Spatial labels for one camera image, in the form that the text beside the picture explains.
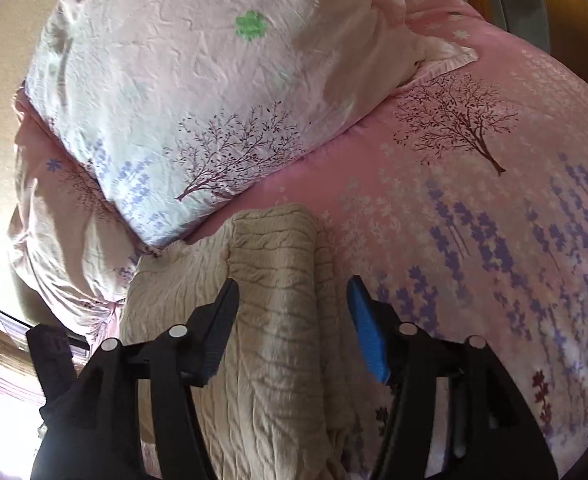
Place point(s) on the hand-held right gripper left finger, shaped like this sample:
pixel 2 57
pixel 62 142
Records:
pixel 219 325

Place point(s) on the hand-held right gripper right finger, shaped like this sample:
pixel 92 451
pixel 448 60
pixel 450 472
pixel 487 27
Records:
pixel 368 330

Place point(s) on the pink floral pillow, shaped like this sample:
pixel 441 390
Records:
pixel 59 220

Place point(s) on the pink floral bed sheet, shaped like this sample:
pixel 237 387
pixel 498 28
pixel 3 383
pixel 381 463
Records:
pixel 448 210

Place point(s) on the floral pillow with tree print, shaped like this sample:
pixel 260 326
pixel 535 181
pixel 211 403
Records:
pixel 199 85

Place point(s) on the wooden glass-panel cabinet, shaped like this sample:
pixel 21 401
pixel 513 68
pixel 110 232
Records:
pixel 523 5

